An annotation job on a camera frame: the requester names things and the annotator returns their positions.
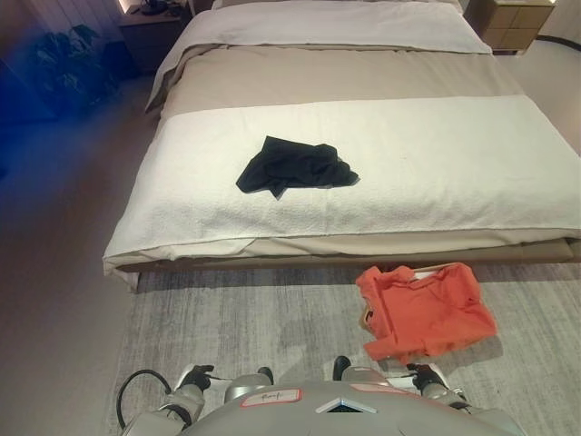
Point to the white folded head blanket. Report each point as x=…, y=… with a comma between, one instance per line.
x=327, y=22

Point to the light wooden nightstand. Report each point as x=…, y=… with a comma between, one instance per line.
x=513, y=25

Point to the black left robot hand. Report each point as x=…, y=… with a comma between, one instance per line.
x=197, y=377

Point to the orange garment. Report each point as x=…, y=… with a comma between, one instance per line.
x=431, y=313

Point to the black gadget on nightstand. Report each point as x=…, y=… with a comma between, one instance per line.
x=152, y=6

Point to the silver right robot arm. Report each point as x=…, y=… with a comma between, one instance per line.
x=449, y=397

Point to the silver left robot leg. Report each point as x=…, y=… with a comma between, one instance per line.
x=254, y=380

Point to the beige duvet cover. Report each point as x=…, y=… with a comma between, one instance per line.
x=345, y=77

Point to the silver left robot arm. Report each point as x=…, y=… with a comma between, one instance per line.
x=174, y=404

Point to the dark leafy plant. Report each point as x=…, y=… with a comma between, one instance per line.
x=77, y=68

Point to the silver robot torso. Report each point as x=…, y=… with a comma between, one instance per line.
x=318, y=418

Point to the silver robot leg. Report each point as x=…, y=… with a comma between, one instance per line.
x=358, y=373
x=254, y=380

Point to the silver right robot leg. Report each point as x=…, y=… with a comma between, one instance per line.
x=358, y=373

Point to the black garment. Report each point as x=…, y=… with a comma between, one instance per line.
x=295, y=168

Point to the grey floor rug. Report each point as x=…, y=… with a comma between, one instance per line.
x=236, y=318

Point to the dark wooden nightstand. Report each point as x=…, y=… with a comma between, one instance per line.
x=150, y=41

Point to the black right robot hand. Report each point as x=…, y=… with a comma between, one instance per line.
x=426, y=374

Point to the red bordered white sticker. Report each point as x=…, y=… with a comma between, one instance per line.
x=271, y=396

